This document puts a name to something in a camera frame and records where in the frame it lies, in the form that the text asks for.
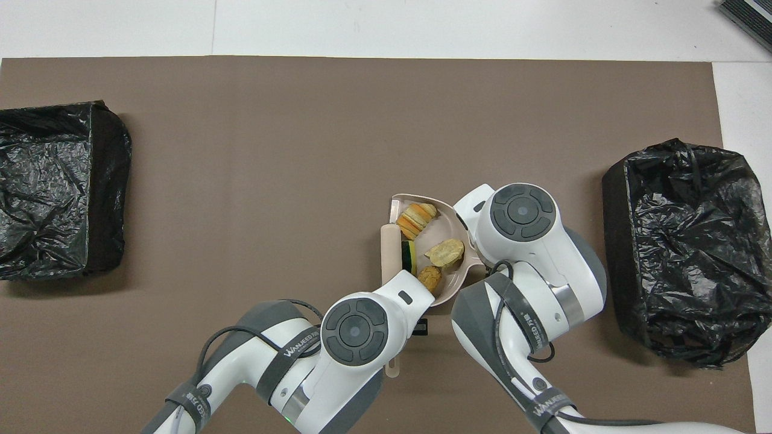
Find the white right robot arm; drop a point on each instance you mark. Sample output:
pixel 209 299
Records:
pixel 522 211

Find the beige plastic dustpan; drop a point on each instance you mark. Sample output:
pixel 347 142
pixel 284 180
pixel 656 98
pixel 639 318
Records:
pixel 449 228

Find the yellow sponge with green back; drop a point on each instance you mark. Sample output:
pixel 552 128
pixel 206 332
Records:
pixel 409 256

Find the brown bread roll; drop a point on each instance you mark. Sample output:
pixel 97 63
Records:
pixel 429 278

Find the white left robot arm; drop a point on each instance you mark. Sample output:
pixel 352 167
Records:
pixel 356 331

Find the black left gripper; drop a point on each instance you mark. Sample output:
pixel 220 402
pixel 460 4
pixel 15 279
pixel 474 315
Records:
pixel 421 328

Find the orange striped croissant piece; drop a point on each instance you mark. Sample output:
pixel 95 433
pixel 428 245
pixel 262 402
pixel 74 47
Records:
pixel 416 220

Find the pale tan stone-like chunk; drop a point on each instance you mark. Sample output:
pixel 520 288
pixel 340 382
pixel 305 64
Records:
pixel 445 253

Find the black bag lined trash bin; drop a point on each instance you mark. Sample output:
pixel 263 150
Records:
pixel 693 241

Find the black bag lined empty bin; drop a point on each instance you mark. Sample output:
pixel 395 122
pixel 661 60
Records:
pixel 48 181

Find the beige hand brush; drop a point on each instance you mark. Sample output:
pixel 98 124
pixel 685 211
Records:
pixel 391 247

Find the large brown table mat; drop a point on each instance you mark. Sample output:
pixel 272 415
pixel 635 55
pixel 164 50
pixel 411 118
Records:
pixel 181 150

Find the grey ribbed device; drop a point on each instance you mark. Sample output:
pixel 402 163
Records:
pixel 751 15

